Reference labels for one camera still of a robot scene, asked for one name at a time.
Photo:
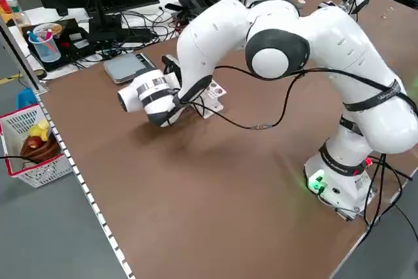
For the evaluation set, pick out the aluminium table edge rail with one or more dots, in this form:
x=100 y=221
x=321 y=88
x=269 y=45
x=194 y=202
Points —
x=81 y=181

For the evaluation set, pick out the white plastic basket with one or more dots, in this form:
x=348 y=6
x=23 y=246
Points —
x=42 y=174

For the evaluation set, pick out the silver digital scale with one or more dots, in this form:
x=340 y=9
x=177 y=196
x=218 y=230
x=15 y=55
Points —
x=124 y=66

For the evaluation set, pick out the clear measuring cup with pens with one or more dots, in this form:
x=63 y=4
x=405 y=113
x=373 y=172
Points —
x=47 y=52

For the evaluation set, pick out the white test tube rack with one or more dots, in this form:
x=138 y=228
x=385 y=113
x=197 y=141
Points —
x=215 y=91

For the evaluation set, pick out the red toy apple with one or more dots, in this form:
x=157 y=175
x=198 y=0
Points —
x=34 y=142

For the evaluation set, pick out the blue plastic object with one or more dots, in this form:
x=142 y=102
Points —
x=26 y=99

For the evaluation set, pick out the red capped bottle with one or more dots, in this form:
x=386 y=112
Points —
x=3 y=6

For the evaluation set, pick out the flat black box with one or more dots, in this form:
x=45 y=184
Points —
x=75 y=43

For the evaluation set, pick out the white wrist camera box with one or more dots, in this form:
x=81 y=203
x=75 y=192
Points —
x=170 y=79

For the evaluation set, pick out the dark tape roll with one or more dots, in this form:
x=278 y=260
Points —
x=36 y=73

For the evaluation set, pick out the yellow toy fruit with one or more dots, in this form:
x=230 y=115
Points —
x=40 y=128

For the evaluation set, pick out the clear bottle with white cap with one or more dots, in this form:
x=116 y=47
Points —
x=11 y=3

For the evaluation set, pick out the brown woven bowl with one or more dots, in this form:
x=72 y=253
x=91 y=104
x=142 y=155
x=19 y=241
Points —
x=45 y=151

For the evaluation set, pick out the aluminium frame post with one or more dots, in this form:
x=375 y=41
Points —
x=19 y=53

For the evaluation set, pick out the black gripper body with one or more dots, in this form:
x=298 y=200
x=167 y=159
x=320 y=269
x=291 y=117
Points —
x=171 y=66

